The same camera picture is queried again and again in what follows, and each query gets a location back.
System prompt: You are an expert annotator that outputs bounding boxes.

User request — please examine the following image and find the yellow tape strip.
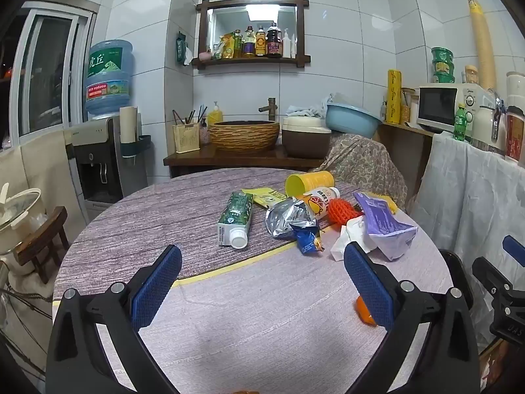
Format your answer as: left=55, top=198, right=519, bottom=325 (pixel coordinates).
left=52, top=238, right=306, bottom=305

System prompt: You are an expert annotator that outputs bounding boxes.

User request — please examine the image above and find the yellow snack packet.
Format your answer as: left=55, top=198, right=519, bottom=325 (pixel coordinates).
left=241, top=188, right=288, bottom=208

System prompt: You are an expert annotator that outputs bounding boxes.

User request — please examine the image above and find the orange fruit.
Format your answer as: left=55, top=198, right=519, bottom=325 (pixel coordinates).
left=355, top=295, right=378, bottom=328

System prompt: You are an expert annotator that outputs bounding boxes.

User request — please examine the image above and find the wooden framed mirror shelf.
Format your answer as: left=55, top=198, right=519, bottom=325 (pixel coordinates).
left=193, top=0, right=309, bottom=70

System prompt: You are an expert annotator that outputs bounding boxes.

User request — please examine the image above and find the wooden wash counter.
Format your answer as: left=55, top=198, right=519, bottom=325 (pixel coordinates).
left=163, top=143, right=329, bottom=178

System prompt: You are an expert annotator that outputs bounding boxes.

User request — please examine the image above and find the pot with glass lid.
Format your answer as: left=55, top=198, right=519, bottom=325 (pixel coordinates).
left=0, top=183, right=44, bottom=255

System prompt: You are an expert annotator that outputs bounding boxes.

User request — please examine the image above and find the blue snack wrapper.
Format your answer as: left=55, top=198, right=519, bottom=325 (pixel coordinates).
left=295, top=228, right=325, bottom=255

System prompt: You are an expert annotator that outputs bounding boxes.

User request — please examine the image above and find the tall yellow box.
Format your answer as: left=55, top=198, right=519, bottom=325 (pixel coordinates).
left=387, top=69, right=400, bottom=124

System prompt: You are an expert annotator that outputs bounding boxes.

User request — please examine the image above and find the yellow plastic canister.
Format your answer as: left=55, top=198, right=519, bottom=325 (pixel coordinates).
left=285, top=170, right=336, bottom=198

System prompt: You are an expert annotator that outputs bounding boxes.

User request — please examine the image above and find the bronze faucet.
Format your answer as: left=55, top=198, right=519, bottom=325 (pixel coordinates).
left=258, top=98, right=279, bottom=122

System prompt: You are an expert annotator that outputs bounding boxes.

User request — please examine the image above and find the blue water jug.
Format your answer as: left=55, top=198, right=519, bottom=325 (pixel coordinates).
left=85, top=40, right=135, bottom=120

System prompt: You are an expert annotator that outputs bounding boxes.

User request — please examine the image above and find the wicker wash basin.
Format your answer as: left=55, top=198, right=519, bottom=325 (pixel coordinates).
left=208, top=120, right=281, bottom=151

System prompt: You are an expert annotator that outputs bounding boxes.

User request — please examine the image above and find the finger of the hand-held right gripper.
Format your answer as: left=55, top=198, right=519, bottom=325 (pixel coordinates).
left=502, top=235, right=525, bottom=267
left=472, top=257, right=525, bottom=317

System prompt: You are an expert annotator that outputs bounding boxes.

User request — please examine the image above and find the green soda bottle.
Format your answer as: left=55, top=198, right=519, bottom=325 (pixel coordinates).
left=453, top=104, right=468, bottom=142

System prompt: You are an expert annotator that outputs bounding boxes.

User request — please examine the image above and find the white tissue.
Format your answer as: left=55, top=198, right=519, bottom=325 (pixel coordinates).
left=330, top=215, right=382, bottom=261

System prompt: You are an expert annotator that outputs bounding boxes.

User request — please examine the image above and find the white microwave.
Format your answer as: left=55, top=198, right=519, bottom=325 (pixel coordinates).
left=417, top=83, right=499, bottom=133

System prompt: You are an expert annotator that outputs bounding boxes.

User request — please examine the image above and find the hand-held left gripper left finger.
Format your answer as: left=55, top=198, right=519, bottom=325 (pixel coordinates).
left=46, top=245, right=183, bottom=394

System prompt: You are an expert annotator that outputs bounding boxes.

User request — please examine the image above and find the cream paper cup stack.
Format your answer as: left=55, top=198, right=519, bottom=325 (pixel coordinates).
left=120, top=106, right=138, bottom=144

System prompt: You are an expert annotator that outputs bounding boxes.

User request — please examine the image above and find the white kettle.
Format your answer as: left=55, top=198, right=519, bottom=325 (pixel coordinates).
left=472, top=106, right=499, bottom=148

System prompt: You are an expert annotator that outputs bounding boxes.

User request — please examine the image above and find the glass jar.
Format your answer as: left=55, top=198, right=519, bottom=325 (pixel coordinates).
left=400, top=87, right=419, bottom=126

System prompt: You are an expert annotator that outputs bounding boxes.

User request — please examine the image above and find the water dispenser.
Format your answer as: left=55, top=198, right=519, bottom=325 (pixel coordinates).
left=66, top=117, right=148, bottom=207

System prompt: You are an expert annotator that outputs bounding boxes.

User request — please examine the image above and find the dark soy sauce bottle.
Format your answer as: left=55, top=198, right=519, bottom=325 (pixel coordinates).
left=266, top=22, right=284, bottom=58

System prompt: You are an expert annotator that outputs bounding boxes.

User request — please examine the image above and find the red brown cup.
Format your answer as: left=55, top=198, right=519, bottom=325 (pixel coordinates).
left=505, top=107, right=525, bottom=161

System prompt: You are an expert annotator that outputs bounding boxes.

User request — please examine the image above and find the green tissue pack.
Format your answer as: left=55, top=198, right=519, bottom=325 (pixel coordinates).
left=176, top=32, right=193, bottom=65

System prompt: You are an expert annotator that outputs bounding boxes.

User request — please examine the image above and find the beige chopstick holder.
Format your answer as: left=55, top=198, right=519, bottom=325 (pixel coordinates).
left=172, top=123, right=201, bottom=153

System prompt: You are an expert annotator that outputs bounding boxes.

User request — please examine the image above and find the light blue plastic basin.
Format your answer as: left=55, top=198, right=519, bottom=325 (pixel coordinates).
left=325, top=104, right=384, bottom=139

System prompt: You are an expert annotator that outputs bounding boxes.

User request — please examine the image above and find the white plastic cloth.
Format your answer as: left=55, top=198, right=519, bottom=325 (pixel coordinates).
left=410, top=131, right=525, bottom=337

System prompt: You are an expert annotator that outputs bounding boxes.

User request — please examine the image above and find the white container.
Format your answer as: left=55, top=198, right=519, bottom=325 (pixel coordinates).
left=506, top=71, right=525, bottom=107

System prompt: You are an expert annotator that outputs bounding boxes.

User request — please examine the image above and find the green milk carton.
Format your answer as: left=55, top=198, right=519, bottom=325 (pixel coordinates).
left=217, top=191, right=254, bottom=249

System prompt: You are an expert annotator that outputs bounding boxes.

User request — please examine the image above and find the purple label bottle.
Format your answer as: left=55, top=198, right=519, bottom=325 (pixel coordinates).
left=242, top=26, right=257, bottom=57

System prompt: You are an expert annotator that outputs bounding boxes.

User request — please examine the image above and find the bunch of dark chopsticks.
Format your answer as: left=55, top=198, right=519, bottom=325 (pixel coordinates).
left=172, top=106, right=208, bottom=126

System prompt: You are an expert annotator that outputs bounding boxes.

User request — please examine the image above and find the dark wooden stool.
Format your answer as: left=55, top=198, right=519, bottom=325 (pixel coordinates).
left=14, top=206, right=70, bottom=284

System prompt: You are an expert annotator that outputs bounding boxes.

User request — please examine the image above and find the window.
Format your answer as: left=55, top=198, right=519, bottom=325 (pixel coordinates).
left=8, top=2, right=99, bottom=144

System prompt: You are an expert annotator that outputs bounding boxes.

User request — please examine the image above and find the grey white towel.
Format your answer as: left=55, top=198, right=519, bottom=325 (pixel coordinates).
left=286, top=92, right=341, bottom=118

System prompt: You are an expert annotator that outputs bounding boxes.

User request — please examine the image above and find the yellow soap pump bottle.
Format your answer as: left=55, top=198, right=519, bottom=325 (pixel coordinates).
left=207, top=101, right=224, bottom=128

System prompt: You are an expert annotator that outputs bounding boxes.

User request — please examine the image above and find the tall stack of paper cups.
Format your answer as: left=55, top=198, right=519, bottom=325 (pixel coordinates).
left=468, top=0, right=497, bottom=91

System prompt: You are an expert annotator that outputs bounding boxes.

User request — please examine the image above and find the floral covered chair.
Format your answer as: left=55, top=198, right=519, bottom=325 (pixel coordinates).
left=309, top=133, right=409, bottom=214

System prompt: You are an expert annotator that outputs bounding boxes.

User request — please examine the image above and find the green cup holder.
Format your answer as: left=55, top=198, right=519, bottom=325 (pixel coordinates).
left=121, top=133, right=153, bottom=165

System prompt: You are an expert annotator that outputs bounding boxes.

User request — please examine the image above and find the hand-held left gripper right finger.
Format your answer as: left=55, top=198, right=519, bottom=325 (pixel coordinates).
left=344, top=241, right=480, bottom=394

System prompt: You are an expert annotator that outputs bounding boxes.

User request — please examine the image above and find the cardboard box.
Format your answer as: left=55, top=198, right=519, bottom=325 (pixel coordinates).
left=478, top=337, right=518, bottom=390

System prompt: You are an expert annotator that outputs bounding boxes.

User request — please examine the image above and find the wooden side shelf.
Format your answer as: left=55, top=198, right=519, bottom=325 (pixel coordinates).
left=377, top=121, right=435, bottom=198

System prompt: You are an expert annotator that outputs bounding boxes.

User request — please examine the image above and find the white drink bottle orange label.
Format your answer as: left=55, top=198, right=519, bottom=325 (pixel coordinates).
left=301, top=186, right=341, bottom=218

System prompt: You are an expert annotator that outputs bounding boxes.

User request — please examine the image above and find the orange foam fruit net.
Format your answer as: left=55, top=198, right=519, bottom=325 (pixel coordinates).
left=326, top=198, right=364, bottom=230

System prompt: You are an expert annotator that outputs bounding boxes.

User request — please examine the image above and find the purple packet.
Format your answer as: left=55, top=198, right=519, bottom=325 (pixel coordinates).
left=353, top=191, right=419, bottom=261

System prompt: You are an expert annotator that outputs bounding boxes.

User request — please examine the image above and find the brown bin cream lid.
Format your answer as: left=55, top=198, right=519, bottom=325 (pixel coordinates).
left=281, top=117, right=332, bottom=159

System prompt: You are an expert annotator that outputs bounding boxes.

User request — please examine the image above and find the silver foil bag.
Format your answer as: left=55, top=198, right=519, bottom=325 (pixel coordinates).
left=265, top=197, right=320, bottom=240

